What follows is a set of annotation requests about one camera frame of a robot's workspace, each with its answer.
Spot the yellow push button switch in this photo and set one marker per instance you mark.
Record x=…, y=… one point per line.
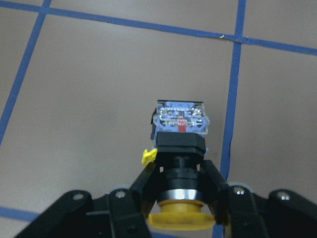
x=178, y=130

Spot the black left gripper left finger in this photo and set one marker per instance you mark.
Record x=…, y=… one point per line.
x=145, y=188

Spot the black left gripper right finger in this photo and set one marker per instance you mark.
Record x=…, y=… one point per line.
x=215, y=191

